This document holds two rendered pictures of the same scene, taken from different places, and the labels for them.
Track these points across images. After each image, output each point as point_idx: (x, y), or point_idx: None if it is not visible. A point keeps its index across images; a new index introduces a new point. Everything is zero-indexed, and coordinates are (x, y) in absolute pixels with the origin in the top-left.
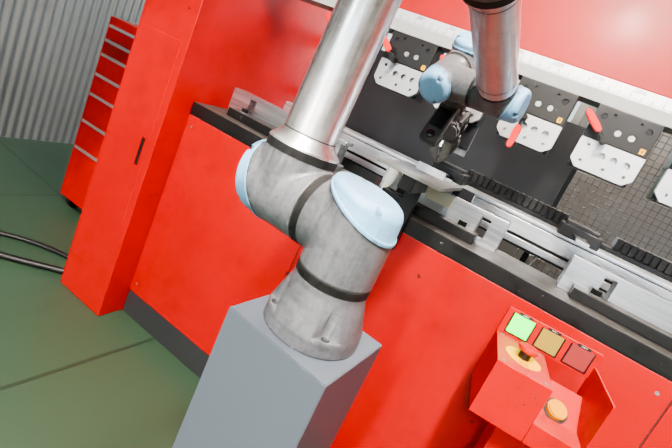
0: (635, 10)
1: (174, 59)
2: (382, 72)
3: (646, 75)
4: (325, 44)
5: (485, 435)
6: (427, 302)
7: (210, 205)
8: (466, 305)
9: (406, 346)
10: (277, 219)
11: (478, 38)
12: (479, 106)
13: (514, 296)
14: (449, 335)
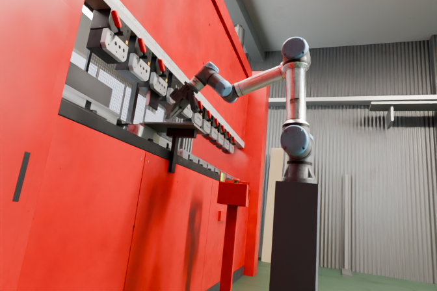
0: (188, 50)
1: (66, 32)
2: (135, 63)
3: (190, 76)
4: (305, 92)
5: (231, 218)
6: (179, 192)
7: (69, 210)
8: (187, 184)
9: (176, 221)
10: (308, 151)
11: (270, 82)
12: (230, 97)
13: (194, 171)
14: (185, 202)
